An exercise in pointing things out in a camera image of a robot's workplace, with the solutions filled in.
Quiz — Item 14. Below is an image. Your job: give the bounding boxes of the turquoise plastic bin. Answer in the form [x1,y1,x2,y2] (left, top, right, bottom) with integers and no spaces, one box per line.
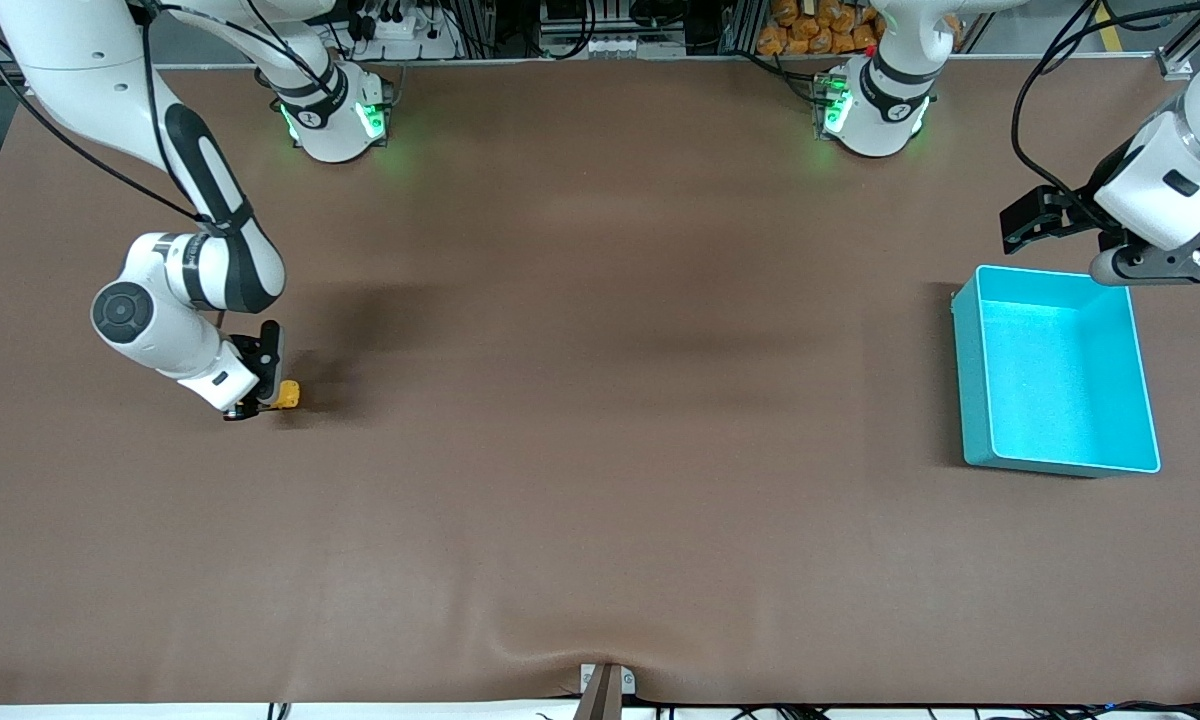
[950,264,1162,477]

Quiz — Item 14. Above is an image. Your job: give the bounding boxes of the pile of orange items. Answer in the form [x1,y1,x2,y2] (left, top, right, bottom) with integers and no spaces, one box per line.
[757,0,886,56]

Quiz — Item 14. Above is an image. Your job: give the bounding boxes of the brown table mat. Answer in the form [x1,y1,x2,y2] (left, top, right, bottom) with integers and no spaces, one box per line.
[0,55,1200,707]

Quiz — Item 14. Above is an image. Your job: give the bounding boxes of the white power strip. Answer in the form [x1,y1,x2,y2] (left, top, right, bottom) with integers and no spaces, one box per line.
[345,8,461,61]

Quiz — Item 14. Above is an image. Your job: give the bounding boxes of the white terminal block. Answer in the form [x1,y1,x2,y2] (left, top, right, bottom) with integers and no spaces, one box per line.
[600,35,686,59]

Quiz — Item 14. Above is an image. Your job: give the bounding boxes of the metal table clamp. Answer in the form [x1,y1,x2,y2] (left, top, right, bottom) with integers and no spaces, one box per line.
[578,663,638,720]

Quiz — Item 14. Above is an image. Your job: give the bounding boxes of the black electronics box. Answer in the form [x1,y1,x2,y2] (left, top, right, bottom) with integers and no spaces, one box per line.
[540,0,721,36]

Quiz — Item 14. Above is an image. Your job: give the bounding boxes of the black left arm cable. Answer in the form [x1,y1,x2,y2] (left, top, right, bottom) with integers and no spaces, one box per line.
[1010,0,1200,231]

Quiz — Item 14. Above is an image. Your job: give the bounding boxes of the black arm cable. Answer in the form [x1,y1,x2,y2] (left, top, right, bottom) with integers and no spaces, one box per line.
[1010,0,1200,231]
[0,0,261,229]

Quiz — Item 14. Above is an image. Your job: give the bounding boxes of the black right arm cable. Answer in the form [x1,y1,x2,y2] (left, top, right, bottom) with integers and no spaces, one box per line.
[0,0,261,229]

